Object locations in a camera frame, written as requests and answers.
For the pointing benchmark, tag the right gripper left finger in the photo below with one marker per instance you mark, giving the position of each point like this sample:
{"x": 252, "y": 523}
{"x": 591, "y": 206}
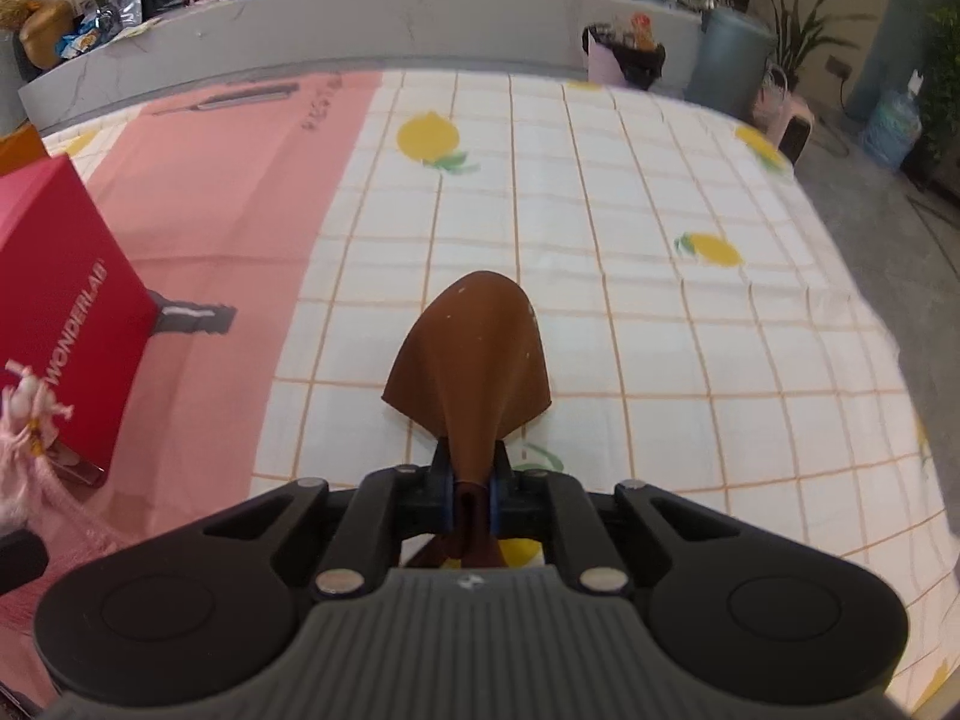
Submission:
{"x": 389, "y": 506}

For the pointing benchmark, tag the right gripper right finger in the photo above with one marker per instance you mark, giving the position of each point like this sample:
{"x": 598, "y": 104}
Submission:
{"x": 554, "y": 510}

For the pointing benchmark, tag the brown leather piece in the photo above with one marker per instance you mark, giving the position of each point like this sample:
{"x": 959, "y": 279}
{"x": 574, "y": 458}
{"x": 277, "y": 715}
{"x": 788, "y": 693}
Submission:
{"x": 470, "y": 372}

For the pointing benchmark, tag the pink drawstring pouch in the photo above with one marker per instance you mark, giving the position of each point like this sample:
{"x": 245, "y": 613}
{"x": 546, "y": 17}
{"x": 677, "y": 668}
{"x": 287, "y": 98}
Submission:
{"x": 52, "y": 533}

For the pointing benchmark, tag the checkered lemon table cloth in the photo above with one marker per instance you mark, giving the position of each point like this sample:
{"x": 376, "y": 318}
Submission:
{"x": 700, "y": 328}

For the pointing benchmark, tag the pink printed mat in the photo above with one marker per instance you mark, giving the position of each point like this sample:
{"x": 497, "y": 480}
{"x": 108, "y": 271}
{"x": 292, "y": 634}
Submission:
{"x": 216, "y": 197}

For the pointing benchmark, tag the red lidded transparent box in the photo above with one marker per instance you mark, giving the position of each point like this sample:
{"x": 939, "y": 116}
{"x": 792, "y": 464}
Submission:
{"x": 73, "y": 309}

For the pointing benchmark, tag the pink bin with black bag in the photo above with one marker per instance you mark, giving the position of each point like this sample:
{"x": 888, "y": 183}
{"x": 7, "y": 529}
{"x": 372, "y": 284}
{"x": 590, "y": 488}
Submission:
{"x": 623, "y": 53}

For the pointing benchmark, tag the pink space heater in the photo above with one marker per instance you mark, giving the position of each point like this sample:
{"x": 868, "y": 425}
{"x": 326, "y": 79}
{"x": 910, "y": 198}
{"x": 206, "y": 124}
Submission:
{"x": 783, "y": 116}

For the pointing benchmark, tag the grey round trash bin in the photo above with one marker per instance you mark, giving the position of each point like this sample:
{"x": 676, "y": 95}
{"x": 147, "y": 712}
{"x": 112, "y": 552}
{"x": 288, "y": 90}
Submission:
{"x": 731, "y": 62}

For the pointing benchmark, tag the blue water bottle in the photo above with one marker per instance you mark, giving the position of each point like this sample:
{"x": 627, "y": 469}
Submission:
{"x": 895, "y": 125}

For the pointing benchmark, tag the orange cardboard storage box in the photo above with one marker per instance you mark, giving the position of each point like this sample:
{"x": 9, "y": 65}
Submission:
{"x": 21, "y": 148}

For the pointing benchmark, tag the green potted floor plant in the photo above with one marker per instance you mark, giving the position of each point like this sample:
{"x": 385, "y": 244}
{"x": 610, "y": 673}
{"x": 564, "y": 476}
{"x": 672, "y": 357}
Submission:
{"x": 799, "y": 33}

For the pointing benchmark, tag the golden vase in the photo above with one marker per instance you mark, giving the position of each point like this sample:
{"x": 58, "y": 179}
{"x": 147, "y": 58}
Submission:
{"x": 43, "y": 29}

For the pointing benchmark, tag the dried yellow flowers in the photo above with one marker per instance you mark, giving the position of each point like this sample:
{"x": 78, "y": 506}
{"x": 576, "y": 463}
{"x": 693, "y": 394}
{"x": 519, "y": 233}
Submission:
{"x": 14, "y": 13}

